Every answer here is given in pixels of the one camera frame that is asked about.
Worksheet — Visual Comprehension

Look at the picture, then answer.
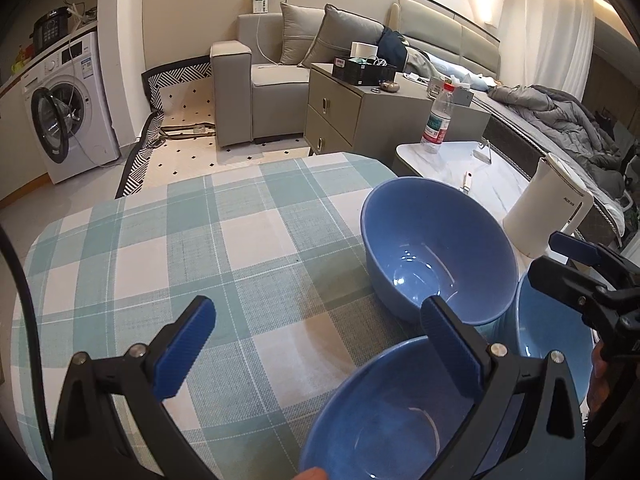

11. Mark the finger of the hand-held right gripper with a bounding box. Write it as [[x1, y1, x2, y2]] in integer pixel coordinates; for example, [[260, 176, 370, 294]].
[[547, 230, 640, 289], [530, 256, 640, 331]]

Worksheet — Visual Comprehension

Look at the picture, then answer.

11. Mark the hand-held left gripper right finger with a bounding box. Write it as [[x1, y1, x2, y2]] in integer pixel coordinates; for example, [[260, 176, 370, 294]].
[[420, 295, 586, 480]]

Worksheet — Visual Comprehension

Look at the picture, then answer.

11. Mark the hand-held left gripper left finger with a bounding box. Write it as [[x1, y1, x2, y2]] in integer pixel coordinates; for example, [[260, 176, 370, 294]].
[[50, 295, 217, 480]]

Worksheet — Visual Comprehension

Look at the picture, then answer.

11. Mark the light blue bowl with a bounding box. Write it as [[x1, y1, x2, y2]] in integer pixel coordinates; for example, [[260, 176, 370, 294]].
[[515, 272, 598, 361]]

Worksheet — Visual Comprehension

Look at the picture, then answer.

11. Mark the person's right hand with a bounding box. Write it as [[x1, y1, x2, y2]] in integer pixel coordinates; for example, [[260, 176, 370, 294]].
[[586, 342, 609, 413]]

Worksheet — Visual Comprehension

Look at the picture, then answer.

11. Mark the white electric kettle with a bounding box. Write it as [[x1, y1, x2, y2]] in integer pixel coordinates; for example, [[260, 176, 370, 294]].
[[501, 152, 596, 256]]

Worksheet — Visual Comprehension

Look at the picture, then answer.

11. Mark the teal checked tablecloth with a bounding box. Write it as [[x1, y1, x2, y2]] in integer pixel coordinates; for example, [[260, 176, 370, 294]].
[[10, 151, 523, 480]]

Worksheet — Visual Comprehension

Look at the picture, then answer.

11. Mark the bed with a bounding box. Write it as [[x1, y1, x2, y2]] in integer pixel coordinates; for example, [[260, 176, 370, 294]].
[[400, 45, 640, 251]]

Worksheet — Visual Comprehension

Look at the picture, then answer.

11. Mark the grey duvet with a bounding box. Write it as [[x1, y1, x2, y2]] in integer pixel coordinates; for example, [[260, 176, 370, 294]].
[[487, 84, 631, 181]]

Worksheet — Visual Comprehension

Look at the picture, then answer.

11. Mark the white marble side table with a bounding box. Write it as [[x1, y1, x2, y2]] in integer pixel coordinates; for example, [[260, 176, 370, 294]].
[[395, 140, 596, 281]]

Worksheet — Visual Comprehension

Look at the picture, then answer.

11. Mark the plastic water bottle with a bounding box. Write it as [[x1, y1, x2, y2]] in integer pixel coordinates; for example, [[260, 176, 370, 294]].
[[420, 83, 457, 155]]

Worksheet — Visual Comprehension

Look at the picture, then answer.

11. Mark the grey tissue box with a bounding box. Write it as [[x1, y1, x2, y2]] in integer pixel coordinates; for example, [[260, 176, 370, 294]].
[[427, 75, 473, 106]]

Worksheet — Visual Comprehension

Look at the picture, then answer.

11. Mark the white curtain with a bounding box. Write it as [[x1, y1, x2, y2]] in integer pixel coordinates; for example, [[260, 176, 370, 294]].
[[505, 0, 596, 106]]

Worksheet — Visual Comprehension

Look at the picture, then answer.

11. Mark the black white patterned mat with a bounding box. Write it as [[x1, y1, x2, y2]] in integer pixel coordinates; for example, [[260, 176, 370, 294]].
[[115, 56, 321, 200]]

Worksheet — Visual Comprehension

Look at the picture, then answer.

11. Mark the beige padded headboard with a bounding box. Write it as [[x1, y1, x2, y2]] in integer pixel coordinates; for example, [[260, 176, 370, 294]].
[[387, 2, 502, 81]]

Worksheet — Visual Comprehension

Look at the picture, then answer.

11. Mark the beige bedside cabinet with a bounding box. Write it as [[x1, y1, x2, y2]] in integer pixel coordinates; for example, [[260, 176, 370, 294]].
[[302, 62, 493, 158]]

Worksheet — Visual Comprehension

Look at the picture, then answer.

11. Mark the white washing machine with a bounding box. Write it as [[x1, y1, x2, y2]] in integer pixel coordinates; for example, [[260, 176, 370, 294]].
[[20, 31, 121, 184]]

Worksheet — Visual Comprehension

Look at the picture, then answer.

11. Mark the grey sofa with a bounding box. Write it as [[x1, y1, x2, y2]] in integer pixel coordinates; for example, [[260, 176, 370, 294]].
[[210, 12, 326, 148]]

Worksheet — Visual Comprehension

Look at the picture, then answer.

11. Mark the black box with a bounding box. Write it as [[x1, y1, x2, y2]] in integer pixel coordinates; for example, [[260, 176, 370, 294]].
[[332, 55, 398, 87]]

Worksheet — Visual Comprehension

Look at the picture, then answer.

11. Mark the dark grey cushion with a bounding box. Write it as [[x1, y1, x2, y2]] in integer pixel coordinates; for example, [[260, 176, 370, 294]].
[[300, 4, 386, 68]]

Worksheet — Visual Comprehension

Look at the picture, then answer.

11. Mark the light grey cushion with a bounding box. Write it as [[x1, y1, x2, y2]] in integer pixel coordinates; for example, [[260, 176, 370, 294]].
[[279, 1, 326, 67]]

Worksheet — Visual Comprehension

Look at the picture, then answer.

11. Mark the black pressure cooker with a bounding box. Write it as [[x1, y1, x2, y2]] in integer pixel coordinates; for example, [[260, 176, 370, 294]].
[[32, 6, 71, 53]]

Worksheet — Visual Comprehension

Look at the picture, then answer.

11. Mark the black cable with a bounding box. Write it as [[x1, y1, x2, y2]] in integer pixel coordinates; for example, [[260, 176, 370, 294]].
[[0, 225, 53, 461]]

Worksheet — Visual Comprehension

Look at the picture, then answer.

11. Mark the white charging cable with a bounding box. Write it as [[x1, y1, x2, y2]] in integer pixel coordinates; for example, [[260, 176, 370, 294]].
[[254, 11, 282, 67]]

